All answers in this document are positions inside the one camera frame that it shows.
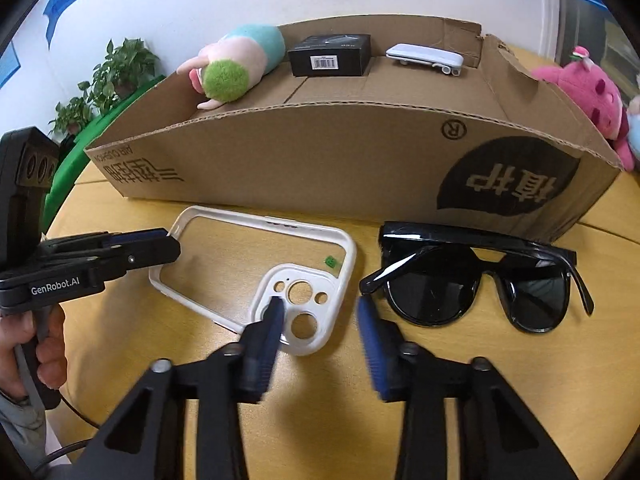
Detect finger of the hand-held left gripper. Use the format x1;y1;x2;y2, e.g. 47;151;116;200
42;227;171;257
40;237;182;286

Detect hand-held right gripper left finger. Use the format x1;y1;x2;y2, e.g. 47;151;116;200
72;296;286;480

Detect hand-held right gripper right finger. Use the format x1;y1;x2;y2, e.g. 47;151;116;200
356;296;581;480

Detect white clear phone case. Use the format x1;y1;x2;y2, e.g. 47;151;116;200
149;205;358;357

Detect brown cardboard box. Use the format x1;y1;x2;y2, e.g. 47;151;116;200
84;14;625;243

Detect person's left forearm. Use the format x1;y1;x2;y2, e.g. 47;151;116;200
0;390;76;480

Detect wooden desktop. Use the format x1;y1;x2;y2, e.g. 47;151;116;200
37;42;640;480

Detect person's left hand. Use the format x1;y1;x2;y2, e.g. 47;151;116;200
0;309;68;402

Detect green padded barrier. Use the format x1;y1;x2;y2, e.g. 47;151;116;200
42;75;166;233

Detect black sunglasses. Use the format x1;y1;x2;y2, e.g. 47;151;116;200
359;220;595;334

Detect small potted green plant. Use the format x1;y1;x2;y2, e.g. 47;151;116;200
48;96;93;136

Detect large potted green plant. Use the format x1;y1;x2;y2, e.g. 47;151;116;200
77;37;161;116

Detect teal and pink plush toy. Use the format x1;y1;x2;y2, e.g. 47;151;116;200
177;23;287;110

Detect black product box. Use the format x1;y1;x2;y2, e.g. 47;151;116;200
287;34;372;77

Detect white power bank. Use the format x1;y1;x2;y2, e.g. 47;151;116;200
385;43;463;77

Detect pink strawberry bear plush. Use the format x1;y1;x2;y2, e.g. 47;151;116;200
531;46;638;171

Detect window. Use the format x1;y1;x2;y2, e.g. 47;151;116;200
560;0;640;76

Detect small blue wall poster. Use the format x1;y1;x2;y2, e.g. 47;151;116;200
0;42;21;88

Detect black cable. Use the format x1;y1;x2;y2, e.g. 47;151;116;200
45;380;103;466

